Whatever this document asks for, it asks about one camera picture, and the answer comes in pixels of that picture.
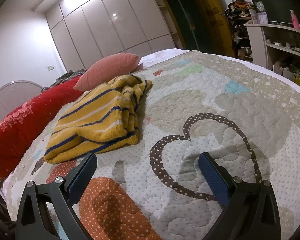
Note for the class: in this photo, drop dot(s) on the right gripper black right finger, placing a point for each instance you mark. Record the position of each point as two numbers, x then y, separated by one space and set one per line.
249 209

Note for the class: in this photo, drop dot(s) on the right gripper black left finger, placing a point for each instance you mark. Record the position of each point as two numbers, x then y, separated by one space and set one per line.
34 220

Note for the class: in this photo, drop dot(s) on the yellow striped knit sweater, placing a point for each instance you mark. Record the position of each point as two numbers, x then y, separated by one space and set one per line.
101 121

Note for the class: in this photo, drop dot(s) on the red floral comforter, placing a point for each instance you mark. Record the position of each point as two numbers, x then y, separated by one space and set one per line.
23 125

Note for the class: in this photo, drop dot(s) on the patchwork quilted bedspread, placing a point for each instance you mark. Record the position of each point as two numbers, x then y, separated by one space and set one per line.
155 189

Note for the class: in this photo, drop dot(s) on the white bed headboard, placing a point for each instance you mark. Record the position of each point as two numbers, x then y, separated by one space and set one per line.
15 93

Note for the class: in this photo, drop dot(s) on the grey plaid blanket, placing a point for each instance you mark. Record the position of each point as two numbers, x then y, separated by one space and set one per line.
64 78

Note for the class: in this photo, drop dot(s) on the white shelf unit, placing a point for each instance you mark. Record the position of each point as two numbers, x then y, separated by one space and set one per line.
272 43

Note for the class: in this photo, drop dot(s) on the wooden door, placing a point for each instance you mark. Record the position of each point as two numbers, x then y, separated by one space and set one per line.
218 27

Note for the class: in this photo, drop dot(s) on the small pink clock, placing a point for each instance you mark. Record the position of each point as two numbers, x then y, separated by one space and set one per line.
262 18

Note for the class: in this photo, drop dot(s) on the pink spray bottle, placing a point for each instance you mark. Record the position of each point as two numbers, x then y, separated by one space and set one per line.
295 21

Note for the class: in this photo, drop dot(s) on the dark mantel clock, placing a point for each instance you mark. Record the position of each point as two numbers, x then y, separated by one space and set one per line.
259 6

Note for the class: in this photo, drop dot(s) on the black television screen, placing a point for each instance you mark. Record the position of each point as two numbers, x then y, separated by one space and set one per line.
278 11

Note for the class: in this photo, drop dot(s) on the pink corduroy pillow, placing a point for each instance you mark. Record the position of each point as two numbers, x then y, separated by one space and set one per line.
106 69

